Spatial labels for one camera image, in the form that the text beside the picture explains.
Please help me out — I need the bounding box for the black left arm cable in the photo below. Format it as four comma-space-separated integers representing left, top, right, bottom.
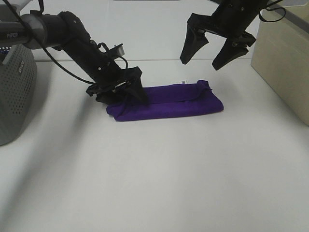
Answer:
4, 0, 128, 84

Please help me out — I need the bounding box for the beige storage bin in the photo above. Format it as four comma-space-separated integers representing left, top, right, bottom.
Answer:
251, 4, 309, 124

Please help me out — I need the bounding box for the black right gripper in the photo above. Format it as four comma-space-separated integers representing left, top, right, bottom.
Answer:
180, 0, 256, 71

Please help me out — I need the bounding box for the grey perforated laundry basket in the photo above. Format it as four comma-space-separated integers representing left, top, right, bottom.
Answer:
0, 32, 37, 145

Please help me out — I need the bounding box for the purple towel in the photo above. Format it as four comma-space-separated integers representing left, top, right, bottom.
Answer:
106, 80, 224, 122

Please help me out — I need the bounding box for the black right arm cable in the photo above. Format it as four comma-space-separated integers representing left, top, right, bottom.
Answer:
258, 0, 286, 24

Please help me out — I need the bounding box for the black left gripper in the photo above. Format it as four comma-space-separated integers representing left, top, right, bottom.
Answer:
86, 48, 148, 105

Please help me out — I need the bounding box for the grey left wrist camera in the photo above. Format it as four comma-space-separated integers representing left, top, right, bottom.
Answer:
106, 43, 125, 59

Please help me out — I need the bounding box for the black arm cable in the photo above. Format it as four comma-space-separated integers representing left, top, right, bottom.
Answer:
4, 0, 128, 84
258, 0, 286, 24

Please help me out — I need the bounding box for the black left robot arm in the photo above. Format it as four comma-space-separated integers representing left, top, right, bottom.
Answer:
0, 11, 148, 104

